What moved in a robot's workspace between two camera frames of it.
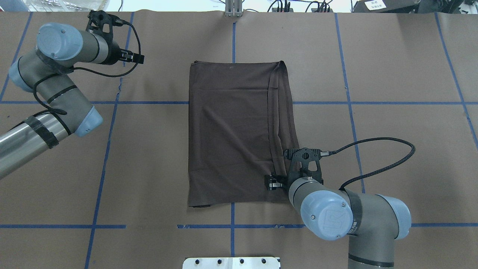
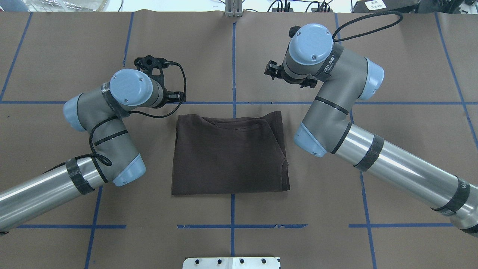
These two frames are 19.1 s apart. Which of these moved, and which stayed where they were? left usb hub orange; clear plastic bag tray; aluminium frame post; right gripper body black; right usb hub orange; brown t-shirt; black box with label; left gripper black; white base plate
Moved: right gripper body black; left gripper black; brown t-shirt
Stayed: clear plastic bag tray; white base plate; aluminium frame post; black box with label; right usb hub orange; left usb hub orange
